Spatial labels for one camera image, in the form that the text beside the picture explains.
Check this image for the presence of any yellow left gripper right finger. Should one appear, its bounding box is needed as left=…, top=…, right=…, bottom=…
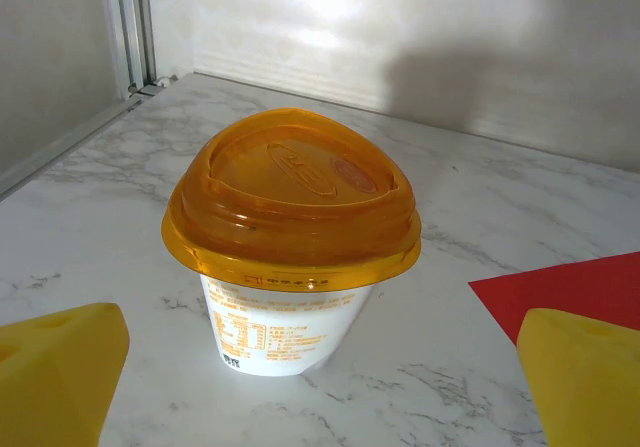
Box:
left=515, top=308, right=640, bottom=447

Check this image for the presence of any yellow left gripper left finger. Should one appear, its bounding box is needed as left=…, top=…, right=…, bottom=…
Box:
left=0, top=302, right=131, bottom=447

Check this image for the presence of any red paper sheet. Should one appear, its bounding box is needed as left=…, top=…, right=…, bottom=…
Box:
left=467, top=250, right=640, bottom=346

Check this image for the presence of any aluminium frame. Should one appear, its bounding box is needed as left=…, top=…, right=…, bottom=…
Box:
left=0, top=0, right=179, bottom=201

